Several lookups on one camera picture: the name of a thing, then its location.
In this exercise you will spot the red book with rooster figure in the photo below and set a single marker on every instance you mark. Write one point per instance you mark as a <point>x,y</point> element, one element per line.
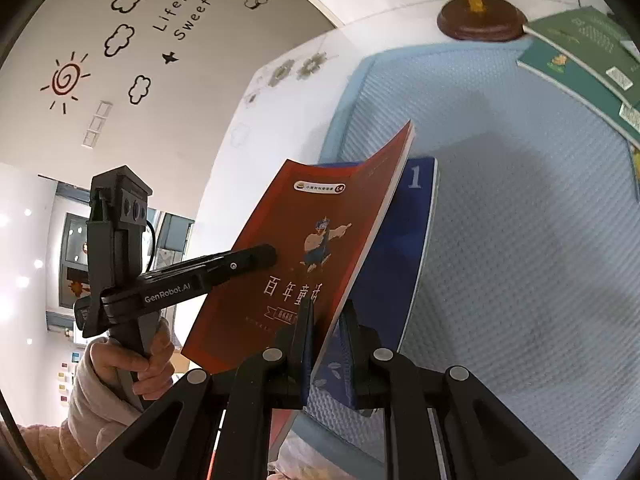
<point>300,220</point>

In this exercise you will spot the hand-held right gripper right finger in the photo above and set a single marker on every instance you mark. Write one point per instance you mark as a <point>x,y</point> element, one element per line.
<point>352,360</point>

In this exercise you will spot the person's left hand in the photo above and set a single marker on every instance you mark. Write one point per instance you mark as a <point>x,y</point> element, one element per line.
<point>155,370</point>

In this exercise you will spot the cloud and text wall decal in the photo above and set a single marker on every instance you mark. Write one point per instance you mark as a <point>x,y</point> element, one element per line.
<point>182,15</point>

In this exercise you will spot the light blue textured mat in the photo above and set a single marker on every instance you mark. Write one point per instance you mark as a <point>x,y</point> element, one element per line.
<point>500,260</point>

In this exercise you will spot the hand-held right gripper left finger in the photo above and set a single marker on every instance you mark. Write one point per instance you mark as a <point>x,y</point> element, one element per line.
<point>305,355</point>

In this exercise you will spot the person's left forearm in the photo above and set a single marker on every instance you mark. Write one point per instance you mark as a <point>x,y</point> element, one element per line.
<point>60,440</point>

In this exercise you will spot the blue book with eagle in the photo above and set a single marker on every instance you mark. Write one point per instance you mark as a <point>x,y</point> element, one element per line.
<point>390,270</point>

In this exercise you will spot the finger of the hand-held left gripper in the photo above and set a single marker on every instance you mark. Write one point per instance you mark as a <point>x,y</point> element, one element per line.
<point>240,262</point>

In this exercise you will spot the dark green book black beetle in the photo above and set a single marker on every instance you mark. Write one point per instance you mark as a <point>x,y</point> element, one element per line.
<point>555,66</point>

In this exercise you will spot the beige globe on wooden base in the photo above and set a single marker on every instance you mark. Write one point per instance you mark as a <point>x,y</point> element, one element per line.
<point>480,20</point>

